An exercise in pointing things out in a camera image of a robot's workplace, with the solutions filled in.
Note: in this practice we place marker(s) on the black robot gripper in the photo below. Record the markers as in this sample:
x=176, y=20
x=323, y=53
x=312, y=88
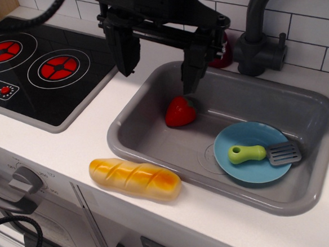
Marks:
x=119, y=18

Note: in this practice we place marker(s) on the blue plastic plate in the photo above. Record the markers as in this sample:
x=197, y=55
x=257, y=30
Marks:
x=249, y=133

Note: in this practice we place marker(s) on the black toy stovetop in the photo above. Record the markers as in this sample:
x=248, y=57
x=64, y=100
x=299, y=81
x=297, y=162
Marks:
x=49, y=75

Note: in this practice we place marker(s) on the toy oven front panel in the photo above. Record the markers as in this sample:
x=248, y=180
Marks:
x=63, y=212

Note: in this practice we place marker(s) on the grey plastic sink basin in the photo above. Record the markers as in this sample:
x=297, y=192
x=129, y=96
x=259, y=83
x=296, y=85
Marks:
x=232, y=109

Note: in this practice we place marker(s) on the dark red toy pepper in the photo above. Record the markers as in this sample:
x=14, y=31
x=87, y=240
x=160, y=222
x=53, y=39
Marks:
x=227, y=57

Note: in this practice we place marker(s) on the grey oven knob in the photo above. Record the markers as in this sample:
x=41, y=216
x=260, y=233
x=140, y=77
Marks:
x=25, y=180

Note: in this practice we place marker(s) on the toy bread loaf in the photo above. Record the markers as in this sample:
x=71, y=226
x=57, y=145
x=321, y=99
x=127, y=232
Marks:
x=143, y=180

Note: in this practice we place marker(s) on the green handled grey spatula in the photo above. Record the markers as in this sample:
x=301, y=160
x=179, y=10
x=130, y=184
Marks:
x=278, y=154

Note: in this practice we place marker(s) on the red toy strawberry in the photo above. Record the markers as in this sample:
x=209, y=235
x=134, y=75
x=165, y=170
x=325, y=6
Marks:
x=180, y=112

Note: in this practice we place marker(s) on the dark grey faucet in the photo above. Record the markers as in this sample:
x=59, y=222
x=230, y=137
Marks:
x=252, y=51

